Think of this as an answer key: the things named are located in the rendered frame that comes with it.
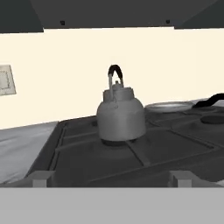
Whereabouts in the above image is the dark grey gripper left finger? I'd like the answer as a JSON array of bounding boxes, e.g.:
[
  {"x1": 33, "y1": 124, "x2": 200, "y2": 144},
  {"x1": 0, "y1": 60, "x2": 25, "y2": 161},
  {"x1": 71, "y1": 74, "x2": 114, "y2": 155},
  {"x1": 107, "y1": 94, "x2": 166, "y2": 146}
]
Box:
[{"x1": 1, "y1": 171, "x2": 56, "y2": 188}]

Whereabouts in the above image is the dark grey hob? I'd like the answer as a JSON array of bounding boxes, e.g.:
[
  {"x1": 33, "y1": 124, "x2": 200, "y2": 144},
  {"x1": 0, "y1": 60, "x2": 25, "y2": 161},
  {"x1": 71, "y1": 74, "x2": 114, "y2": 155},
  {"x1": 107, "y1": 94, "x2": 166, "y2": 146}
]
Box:
[{"x1": 25, "y1": 101, "x2": 224, "y2": 188}]

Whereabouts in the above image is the pale wall socket plate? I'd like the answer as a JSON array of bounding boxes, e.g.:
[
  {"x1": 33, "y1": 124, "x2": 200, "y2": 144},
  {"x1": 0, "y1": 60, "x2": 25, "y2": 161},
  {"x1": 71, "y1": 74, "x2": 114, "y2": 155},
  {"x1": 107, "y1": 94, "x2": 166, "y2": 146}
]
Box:
[{"x1": 0, "y1": 64, "x2": 18, "y2": 97}]

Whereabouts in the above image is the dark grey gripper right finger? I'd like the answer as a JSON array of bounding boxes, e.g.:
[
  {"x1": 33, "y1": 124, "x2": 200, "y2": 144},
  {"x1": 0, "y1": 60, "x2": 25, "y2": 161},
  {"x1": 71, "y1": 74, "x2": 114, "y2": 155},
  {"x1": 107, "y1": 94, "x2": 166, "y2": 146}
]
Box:
[{"x1": 168, "y1": 170, "x2": 224, "y2": 188}]

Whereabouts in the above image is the dark grey wall cupboard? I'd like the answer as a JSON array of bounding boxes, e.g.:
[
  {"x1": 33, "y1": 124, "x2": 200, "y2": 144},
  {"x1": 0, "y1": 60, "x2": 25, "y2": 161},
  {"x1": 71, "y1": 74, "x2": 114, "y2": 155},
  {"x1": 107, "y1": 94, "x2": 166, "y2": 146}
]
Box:
[
  {"x1": 173, "y1": 0, "x2": 224, "y2": 31},
  {"x1": 0, "y1": 0, "x2": 45, "y2": 34}
]

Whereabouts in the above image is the dark grey extractor hood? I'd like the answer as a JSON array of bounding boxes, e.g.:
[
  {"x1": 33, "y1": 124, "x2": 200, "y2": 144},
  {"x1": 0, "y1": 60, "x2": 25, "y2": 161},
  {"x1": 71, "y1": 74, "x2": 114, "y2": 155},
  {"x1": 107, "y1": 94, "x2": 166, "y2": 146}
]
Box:
[{"x1": 29, "y1": 0, "x2": 220, "y2": 30}]

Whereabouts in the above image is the grey frying pan black handle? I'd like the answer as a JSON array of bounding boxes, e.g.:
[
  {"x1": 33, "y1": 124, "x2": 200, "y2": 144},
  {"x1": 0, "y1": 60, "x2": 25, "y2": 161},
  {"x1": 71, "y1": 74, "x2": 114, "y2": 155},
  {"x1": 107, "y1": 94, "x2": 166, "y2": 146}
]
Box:
[{"x1": 144, "y1": 93, "x2": 224, "y2": 114}]

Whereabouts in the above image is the grey metal kettle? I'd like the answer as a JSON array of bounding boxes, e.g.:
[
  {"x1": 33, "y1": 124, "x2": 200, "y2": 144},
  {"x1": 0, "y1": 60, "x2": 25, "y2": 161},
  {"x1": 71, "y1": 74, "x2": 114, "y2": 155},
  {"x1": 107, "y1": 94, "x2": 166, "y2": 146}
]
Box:
[{"x1": 96, "y1": 64, "x2": 147, "y2": 146}]

